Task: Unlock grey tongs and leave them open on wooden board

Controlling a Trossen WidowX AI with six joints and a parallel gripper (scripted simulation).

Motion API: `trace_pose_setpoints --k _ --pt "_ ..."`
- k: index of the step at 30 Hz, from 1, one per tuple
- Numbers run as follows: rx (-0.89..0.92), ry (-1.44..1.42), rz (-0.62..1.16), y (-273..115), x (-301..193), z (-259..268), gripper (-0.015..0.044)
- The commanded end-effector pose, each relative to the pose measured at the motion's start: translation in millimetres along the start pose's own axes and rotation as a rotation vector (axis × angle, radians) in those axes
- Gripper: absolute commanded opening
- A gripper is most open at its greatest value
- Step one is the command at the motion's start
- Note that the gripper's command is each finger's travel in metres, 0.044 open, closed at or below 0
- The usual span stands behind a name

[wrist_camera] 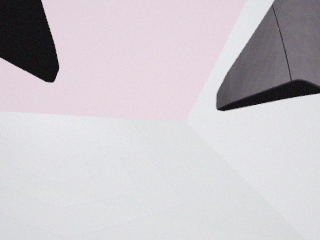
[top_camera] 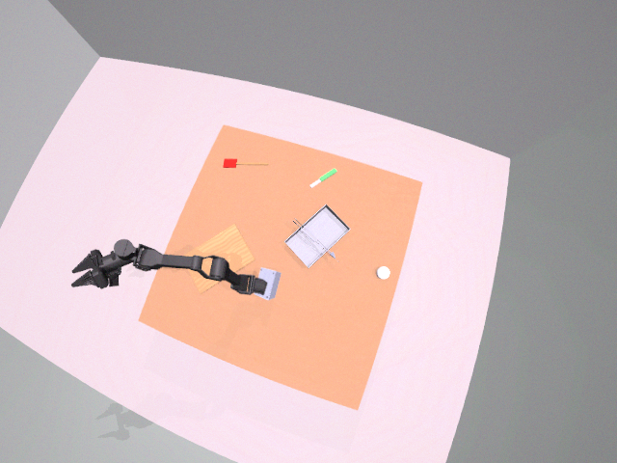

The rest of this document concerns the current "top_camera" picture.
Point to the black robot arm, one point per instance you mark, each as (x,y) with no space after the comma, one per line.
(151,259)

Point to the white short cylinder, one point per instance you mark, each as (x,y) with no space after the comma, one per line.
(383,272)

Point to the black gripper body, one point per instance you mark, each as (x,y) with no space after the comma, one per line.
(104,265)

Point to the light orange wooden board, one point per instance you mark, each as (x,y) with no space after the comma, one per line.
(228,244)

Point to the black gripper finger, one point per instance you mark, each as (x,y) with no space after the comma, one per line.
(85,280)
(86,263)

